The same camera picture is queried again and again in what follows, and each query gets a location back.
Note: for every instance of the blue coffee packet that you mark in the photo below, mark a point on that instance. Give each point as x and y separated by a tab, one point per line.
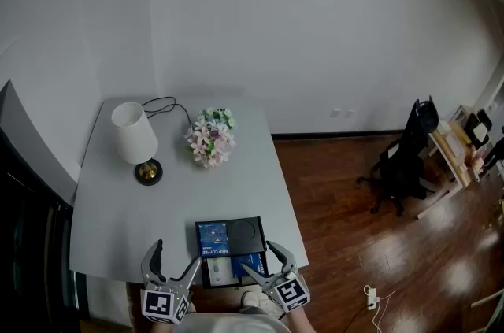
248	262
213	237

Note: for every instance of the person's white shirt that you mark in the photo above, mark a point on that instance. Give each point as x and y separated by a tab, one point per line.
232	324

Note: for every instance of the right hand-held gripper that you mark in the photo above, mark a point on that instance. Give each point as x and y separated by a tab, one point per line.
289	294

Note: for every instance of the person's right forearm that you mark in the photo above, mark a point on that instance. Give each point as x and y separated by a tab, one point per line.
301	323

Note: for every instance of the white sachet packet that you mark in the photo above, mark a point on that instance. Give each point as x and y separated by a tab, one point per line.
219	270

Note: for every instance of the black storage box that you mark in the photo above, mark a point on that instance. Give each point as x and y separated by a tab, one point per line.
246	235

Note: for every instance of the person's left forearm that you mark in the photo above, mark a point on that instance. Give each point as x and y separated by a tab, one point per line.
161	327

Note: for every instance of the white power strip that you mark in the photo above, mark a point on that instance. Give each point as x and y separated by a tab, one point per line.
371	298

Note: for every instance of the black chair with white pad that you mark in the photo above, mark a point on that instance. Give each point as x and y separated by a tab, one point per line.
478	130

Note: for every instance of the light wooden desk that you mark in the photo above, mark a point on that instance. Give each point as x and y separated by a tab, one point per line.
453	154

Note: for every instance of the person's right shoe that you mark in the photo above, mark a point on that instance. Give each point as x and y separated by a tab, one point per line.
254	300

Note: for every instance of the pink white flower bouquet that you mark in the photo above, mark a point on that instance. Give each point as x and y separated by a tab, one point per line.
212	138

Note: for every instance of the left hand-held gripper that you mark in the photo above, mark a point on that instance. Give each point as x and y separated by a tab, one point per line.
159	304

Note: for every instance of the white shade table lamp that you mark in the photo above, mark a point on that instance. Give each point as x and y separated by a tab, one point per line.
134	134

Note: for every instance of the black office chair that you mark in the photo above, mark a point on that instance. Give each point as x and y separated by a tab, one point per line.
405	166

